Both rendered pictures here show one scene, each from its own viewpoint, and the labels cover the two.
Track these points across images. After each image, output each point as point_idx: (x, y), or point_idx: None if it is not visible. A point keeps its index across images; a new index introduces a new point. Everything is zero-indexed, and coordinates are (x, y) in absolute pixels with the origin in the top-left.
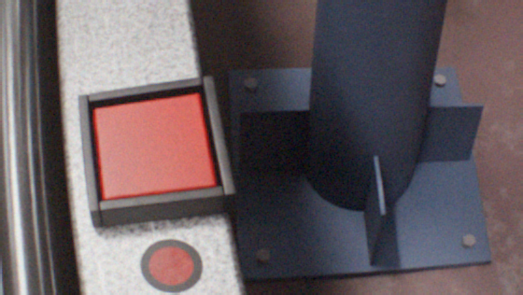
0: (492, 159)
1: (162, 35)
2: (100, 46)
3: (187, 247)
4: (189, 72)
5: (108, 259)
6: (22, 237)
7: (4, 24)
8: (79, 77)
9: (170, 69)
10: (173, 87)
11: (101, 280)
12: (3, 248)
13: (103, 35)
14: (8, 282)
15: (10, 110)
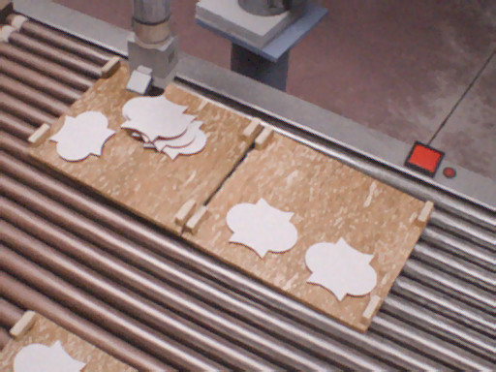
0: None
1: (391, 142)
2: (386, 153)
3: (447, 168)
4: (405, 144)
5: (442, 180)
6: (429, 190)
7: (365, 165)
8: (392, 161)
9: (402, 146)
10: (414, 146)
11: (446, 184)
12: (429, 195)
13: (383, 151)
14: (438, 198)
15: (394, 175)
